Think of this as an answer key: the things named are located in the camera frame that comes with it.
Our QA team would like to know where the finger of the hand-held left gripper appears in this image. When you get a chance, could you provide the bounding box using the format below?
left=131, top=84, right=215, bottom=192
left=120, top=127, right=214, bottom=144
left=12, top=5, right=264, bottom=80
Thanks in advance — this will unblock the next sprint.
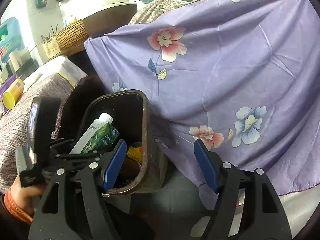
left=49, top=138, right=78, bottom=155
left=50, top=150, right=110, bottom=173

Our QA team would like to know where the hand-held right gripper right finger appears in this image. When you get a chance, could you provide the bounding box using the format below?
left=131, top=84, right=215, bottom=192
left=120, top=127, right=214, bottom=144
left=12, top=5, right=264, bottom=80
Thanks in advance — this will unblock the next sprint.
left=194, top=139, right=293, bottom=240

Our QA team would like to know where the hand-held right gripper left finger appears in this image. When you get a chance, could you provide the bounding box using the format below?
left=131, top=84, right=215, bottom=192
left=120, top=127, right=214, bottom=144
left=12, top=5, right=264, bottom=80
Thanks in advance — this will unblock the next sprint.
left=28, top=139, right=127, bottom=240

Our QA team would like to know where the yellow foam fruit net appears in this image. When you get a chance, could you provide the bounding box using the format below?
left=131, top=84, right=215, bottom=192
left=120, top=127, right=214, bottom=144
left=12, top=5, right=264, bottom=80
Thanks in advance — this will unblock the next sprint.
left=126, top=146, right=139, bottom=158

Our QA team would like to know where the green milk carton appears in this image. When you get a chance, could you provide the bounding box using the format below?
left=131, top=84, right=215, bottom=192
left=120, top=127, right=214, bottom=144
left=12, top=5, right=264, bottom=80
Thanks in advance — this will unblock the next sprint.
left=69, top=112, right=120, bottom=155

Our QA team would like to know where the brown plastic bin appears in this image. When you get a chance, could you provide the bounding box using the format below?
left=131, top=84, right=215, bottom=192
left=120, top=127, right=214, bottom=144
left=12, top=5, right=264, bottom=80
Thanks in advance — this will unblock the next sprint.
left=60, top=89, right=165, bottom=196

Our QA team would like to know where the yellow capped plastic bottle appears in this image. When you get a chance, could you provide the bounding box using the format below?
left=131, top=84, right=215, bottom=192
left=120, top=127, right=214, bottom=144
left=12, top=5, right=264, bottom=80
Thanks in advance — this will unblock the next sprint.
left=2, top=78, right=25, bottom=110

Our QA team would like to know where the purple packet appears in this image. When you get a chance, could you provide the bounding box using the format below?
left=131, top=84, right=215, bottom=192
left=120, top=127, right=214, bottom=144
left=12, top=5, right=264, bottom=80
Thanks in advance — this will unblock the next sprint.
left=0, top=76, right=18, bottom=98

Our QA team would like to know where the person's left hand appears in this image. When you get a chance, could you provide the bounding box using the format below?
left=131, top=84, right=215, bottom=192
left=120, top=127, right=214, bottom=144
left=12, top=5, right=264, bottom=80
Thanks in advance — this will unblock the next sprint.
left=9, top=172, right=49, bottom=217

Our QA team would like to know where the grey water dispenser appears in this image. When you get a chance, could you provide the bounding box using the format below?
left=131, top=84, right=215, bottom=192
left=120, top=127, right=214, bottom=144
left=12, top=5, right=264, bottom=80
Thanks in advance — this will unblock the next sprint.
left=0, top=52, right=38, bottom=85

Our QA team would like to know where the white paper cup stack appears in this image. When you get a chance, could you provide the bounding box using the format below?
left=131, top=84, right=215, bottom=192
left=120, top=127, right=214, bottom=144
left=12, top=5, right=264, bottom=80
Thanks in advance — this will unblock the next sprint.
left=9, top=49, right=23, bottom=72

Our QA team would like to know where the beige chopstick holder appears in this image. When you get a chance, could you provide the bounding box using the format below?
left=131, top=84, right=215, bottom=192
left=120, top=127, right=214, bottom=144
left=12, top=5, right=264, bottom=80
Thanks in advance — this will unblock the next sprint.
left=42, top=38, right=60, bottom=58

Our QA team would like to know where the dark chopsticks bundle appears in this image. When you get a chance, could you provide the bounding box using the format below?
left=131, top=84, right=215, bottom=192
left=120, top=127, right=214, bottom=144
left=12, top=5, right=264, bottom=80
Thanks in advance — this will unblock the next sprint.
left=41, top=24, right=59, bottom=42

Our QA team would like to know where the blue water jug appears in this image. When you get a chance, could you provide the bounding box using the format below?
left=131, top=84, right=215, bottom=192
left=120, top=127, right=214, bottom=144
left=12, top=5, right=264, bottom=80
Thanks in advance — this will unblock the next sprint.
left=0, top=17, right=18, bottom=64

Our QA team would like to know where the woven wicker basin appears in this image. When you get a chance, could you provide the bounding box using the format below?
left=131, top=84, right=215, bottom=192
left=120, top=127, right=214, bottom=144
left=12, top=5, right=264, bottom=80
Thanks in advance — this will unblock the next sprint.
left=54, top=19, right=89, bottom=50

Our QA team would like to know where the purple floral sheet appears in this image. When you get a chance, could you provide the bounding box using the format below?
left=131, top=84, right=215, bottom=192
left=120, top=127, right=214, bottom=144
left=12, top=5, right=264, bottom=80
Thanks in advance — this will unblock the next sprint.
left=84, top=0, right=320, bottom=207

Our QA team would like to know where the brown and cream rice cooker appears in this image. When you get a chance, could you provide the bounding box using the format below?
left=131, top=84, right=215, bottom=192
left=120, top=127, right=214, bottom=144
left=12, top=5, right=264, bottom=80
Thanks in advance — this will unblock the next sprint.
left=81, top=0, right=138, bottom=37

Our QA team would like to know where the paisley patterned cloth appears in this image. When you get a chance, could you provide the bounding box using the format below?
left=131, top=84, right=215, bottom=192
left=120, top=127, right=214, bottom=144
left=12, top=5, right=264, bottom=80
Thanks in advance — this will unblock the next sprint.
left=129, top=0, right=200, bottom=25

